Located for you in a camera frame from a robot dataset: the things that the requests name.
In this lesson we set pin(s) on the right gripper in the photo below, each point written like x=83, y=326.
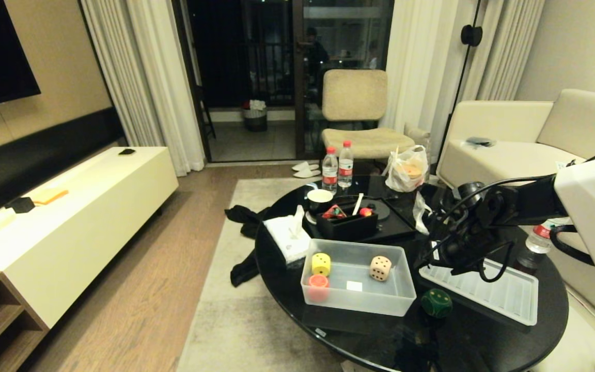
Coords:
x=455, y=249

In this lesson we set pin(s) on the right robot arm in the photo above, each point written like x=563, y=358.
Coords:
x=586, y=217

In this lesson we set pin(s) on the clear plastic box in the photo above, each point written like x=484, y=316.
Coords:
x=375, y=299

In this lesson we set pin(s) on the black organiser box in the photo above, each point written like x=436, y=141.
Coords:
x=346, y=228

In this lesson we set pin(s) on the small black box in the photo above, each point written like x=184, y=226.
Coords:
x=20, y=205

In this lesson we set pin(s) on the green die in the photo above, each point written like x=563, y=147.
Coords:
x=436, y=303

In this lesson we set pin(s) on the beige die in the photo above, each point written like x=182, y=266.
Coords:
x=380, y=268

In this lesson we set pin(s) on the crumpled clear plastic wrap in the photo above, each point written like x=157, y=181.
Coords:
x=420, y=212

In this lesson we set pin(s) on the black square tray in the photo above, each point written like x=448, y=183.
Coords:
x=395, y=225

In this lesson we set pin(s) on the white ribbed tray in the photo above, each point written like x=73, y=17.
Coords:
x=504, y=294

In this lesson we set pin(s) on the round black table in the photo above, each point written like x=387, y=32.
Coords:
x=411, y=341

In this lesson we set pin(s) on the small red ball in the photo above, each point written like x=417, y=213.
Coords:
x=365, y=212

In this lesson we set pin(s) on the white plastic bag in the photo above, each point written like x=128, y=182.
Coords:
x=406, y=173

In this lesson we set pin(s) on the white stick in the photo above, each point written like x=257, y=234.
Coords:
x=358, y=204

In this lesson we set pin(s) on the dark bottle with red cap band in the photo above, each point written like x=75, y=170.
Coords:
x=532, y=248

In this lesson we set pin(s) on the red and green toy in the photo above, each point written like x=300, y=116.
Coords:
x=334, y=212

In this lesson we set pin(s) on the yellow die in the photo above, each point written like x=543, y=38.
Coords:
x=321, y=264

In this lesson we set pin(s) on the water bottle with red label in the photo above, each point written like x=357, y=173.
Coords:
x=345, y=168
x=330, y=173

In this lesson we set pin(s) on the black cup with white inside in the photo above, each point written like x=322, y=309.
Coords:
x=319, y=199

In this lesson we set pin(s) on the dark object on sofa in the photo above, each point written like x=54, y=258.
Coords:
x=480, y=141

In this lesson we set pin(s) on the white tissue pack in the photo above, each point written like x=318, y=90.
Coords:
x=287, y=237

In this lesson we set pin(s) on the cream sofa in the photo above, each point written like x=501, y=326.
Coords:
x=514, y=139

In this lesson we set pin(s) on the white slipper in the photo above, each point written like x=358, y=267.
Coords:
x=307, y=173
x=302, y=166

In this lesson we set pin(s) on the beige chair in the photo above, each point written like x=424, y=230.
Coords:
x=357, y=103

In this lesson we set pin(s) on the black clothing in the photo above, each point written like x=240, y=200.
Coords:
x=248, y=227

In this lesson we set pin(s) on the white curtain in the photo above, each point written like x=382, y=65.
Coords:
x=142, y=77
x=421, y=62

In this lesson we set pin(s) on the grey rug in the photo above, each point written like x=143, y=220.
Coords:
x=225, y=310

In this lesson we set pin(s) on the dark waste bin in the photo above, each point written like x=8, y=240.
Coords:
x=255, y=118

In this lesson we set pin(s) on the black floor lamp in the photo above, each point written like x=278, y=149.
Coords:
x=471, y=35

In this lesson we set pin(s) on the glass sliding door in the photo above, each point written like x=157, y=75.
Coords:
x=344, y=36

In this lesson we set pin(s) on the black phone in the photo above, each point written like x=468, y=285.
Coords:
x=127, y=151

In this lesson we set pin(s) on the white low cabinet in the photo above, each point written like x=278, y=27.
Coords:
x=85, y=217

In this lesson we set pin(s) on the orange flat object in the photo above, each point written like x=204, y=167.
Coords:
x=49, y=197

